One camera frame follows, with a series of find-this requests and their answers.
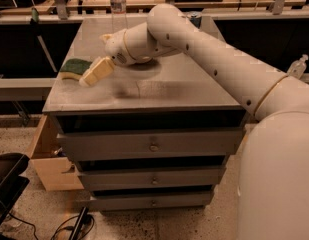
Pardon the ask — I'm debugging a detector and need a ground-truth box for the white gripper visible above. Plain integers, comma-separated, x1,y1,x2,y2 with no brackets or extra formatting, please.
79,29,132,87

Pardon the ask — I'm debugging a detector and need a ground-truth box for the green and yellow sponge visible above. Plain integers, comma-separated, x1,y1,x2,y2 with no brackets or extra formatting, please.
59,58,92,80

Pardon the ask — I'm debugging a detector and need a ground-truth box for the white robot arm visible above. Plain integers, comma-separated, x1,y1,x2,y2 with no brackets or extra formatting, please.
79,4,309,240

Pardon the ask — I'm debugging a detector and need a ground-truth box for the white paper bowl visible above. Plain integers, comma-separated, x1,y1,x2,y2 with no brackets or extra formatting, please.
136,56,153,64

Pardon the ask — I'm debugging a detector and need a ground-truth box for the clear plastic water bottle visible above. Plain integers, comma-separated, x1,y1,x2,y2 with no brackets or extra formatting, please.
110,0,128,32

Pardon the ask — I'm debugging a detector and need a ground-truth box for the blue silver drink can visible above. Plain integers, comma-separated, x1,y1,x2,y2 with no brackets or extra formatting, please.
186,11,202,28

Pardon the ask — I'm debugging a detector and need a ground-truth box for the grey drawer cabinet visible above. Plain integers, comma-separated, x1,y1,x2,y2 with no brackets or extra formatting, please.
42,15,261,213

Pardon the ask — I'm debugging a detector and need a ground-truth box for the middle grey drawer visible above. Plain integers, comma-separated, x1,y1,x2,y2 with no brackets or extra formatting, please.
78,167,225,191

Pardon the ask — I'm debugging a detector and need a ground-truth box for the grey drawer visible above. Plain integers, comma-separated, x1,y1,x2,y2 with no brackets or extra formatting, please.
89,191,213,211
78,167,225,191
57,129,243,161

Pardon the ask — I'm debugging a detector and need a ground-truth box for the top grey drawer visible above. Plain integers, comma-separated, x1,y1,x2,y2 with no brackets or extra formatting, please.
57,129,243,161

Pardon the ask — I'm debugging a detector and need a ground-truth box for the bottom grey drawer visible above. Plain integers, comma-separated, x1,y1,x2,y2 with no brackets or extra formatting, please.
89,191,213,211

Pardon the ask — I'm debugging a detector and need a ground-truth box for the black chair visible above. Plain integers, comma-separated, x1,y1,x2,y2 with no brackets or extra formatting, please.
0,153,29,225

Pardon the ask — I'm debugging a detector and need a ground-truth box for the clear spray bottle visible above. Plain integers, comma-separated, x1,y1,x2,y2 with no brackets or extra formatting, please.
287,54,309,79

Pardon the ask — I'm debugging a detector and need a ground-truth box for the black floor cable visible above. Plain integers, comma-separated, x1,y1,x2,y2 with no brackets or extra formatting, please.
7,207,96,240

